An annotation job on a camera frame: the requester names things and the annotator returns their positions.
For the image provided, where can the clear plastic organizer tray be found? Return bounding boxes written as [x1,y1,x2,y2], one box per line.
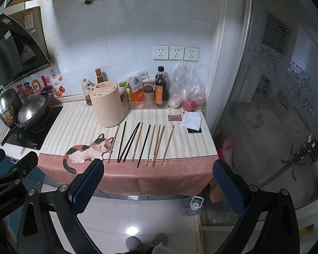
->
[129,90,170,110]

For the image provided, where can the white paper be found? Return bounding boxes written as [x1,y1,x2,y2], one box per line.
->
[181,111,202,132]

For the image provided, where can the oil dispenser bottle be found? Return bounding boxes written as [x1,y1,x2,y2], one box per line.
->
[82,79,96,106]

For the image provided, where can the beige utensil holder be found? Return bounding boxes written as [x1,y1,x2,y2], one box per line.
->
[91,81,125,128]

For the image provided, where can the black range hood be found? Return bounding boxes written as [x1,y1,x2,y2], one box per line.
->
[0,5,55,90]

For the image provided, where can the clear water jug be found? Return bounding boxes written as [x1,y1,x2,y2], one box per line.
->
[180,196,204,217]

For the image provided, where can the dark soy sauce bottle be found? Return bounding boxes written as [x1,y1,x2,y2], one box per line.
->
[155,66,170,108]

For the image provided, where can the brown-lid jar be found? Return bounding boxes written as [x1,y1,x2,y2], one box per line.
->
[143,83,156,102]

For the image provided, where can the white and orange seasoning bag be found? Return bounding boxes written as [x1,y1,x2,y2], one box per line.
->
[128,71,147,103]

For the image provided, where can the white powder bag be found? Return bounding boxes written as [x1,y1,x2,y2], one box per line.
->
[170,92,182,109]

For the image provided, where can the colourful wall stickers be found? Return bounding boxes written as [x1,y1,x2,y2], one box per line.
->
[16,69,66,99]

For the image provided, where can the white wall outlet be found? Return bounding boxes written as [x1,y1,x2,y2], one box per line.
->
[153,46,169,61]
[184,47,199,61]
[169,46,185,61]

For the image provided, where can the black induction cooktop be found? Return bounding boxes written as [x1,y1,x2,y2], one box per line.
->
[1,106,64,151]

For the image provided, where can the steel wok with lid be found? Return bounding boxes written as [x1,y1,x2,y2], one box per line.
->
[14,94,51,132]

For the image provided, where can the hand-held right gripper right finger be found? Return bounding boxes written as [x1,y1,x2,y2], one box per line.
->
[213,159,300,254]

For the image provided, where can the set of chopsticks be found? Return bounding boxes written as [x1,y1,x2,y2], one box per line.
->
[108,121,175,168]

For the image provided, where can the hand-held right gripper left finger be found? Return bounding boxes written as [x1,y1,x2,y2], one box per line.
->
[17,159,105,254]

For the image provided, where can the clear plastic bag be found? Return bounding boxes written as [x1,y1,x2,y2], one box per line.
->
[170,62,208,112]

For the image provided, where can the patterned glass door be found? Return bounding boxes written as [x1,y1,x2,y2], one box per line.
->
[213,0,318,233]

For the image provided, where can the yellow-green box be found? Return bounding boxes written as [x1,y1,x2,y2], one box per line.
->
[119,81,132,102]

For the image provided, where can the grey slipper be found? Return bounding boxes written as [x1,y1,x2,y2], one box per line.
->
[151,233,168,247]
[126,236,144,252]

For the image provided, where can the steel steamer pot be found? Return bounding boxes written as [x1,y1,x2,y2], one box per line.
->
[0,87,21,127]

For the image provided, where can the cat-print striped tablecloth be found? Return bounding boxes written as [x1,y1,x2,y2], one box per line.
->
[37,99,224,202]

